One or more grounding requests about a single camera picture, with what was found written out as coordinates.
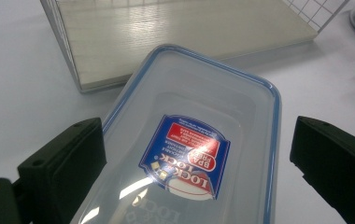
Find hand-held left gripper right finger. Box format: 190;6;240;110
290;116;355;224

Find white wire shelf rack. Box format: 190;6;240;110
39;0;351;94

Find clear rectangular blue-sealed container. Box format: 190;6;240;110
69;43;282;224

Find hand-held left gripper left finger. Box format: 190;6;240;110
18;117;107;224

